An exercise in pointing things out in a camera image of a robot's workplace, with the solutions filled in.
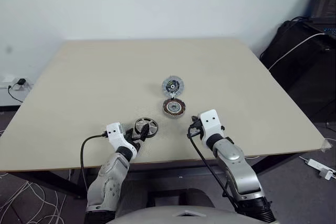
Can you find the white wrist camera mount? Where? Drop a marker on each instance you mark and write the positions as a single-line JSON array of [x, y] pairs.
[[210, 121], [114, 131]]

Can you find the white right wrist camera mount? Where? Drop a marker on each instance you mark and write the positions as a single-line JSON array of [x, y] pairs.
[[210, 121]]

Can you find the grey robot torso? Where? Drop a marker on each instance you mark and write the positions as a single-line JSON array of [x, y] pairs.
[[170, 214]]

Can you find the clear tape piece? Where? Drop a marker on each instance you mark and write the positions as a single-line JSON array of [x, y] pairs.
[[326, 145]]

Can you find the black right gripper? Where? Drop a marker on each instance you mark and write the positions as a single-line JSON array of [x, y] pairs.
[[195, 127]]

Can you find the motor housing with copper windings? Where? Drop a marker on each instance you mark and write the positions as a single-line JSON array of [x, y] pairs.
[[173, 108]]

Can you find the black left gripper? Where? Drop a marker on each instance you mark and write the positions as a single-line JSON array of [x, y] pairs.
[[132, 136]]

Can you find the white wall power strip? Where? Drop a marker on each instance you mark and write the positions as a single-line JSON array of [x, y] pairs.
[[8, 83]]

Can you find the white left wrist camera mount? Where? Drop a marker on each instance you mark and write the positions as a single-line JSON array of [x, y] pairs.
[[114, 131]]

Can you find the white floor power strip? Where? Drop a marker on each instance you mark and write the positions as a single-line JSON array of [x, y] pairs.
[[316, 165]]

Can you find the black plug adapter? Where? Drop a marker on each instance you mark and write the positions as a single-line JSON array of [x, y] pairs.
[[21, 81]]

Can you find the black bag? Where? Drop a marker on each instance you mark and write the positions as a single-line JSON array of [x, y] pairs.
[[307, 72]]

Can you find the round motor lid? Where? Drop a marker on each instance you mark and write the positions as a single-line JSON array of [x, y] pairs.
[[172, 85]]

